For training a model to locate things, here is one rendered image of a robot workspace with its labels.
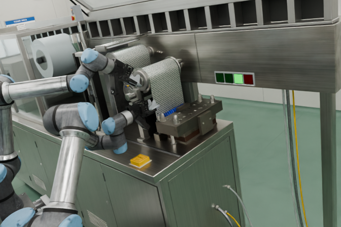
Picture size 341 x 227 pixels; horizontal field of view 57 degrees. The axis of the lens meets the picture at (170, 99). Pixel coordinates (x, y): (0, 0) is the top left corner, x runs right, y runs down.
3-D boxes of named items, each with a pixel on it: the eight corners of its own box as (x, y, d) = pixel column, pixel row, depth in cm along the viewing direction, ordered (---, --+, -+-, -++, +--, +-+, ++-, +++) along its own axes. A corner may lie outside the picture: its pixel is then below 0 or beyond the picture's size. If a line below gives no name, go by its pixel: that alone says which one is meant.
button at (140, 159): (130, 163, 158) (129, 159, 158) (141, 157, 163) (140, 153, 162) (139, 167, 153) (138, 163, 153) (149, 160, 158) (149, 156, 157)
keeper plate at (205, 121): (200, 135, 174) (197, 116, 171) (210, 127, 181) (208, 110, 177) (203, 135, 172) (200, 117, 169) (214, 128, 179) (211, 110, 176)
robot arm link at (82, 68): (67, 84, 145) (80, 65, 143) (71, 78, 156) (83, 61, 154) (82, 93, 147) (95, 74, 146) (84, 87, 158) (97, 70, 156)
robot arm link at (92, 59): (77, 58, 150) (87, 43, 149) (95, 68, 158) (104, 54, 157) (81, 65, 145) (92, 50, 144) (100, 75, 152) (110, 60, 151)
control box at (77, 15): (71, 22, 204) (67, 6, 201) (81, 20, 207) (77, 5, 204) (74, 22, 199) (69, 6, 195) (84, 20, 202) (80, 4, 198)
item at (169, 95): (157, 119, 178) (150, 88, 172) (183, 105, 193) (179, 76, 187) (157, 119, 177) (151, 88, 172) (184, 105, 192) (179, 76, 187)
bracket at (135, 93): (136, 140, 184) (125, 91, 175) (144, 136, 188) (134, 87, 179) (142, 142, 180) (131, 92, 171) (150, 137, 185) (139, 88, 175)
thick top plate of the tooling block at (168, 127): (157, 131, 173) (155, 122, 171) (202, 106, 199) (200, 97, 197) (178, 137, 162) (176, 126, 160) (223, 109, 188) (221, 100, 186)
